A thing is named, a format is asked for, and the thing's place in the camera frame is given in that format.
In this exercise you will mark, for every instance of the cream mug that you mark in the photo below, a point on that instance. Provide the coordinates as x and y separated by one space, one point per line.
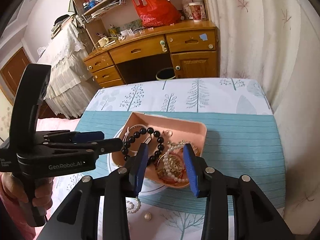
102 42

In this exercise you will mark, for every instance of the tree print tablecloth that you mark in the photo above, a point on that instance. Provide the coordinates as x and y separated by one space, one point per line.
237 155

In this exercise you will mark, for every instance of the red patterned cup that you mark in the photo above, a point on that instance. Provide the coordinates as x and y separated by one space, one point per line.
195 12

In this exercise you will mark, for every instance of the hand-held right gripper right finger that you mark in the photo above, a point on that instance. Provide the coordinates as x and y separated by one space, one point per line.
191 170

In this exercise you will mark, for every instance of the single pearl earring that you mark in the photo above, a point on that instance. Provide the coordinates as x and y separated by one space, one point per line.
147 216

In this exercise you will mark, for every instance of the brown wooden door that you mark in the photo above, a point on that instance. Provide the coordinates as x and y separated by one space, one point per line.
15 67

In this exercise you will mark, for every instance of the wooden shelf hutch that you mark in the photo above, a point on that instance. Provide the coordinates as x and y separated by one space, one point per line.
93 32

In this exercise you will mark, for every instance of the person's left hand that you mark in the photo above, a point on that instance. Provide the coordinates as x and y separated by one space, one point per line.
43 192

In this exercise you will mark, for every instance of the white floral curtain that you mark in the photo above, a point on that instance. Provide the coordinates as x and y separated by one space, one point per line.
275 55

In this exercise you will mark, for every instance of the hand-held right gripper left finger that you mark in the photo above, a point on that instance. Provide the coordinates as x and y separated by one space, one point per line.
140 170

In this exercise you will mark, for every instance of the white lace furniture cover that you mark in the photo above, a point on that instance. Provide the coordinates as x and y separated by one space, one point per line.
65 72

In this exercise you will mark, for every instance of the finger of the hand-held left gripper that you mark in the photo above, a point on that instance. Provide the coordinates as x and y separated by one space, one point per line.
87 136
110 145

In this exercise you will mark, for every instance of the pink blanket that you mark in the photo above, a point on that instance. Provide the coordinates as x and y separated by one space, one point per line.
57 125

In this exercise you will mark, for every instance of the round waste bin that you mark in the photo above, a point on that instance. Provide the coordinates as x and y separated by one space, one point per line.
160 76

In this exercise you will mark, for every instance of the pink jewelry box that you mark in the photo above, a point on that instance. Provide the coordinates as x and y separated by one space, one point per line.
180 127

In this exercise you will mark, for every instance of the wooden desk with drawers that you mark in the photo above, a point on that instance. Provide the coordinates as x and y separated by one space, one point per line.
142 52

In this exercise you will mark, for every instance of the dark hat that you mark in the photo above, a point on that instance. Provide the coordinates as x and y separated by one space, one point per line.
61 20

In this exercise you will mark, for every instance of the red plastic bag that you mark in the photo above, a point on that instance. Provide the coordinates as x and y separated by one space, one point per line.
155 12

